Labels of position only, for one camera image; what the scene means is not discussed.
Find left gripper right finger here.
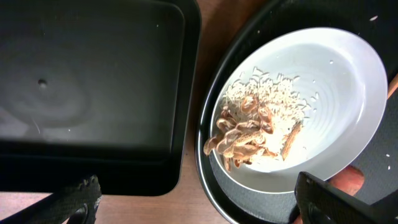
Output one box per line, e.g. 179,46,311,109
294,172,397,224

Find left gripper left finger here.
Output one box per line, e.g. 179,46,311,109
1,175,102,224

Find orange carrot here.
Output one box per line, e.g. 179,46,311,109
293,166,366,224

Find rice and mushroom scraps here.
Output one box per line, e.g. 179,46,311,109
203,68,311,171

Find grey plate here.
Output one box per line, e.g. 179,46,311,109
226,27,387,194

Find wooden chopstick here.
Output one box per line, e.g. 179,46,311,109
387,74,398,98

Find black rectangular tray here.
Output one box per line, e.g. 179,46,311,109
1,0,201,196

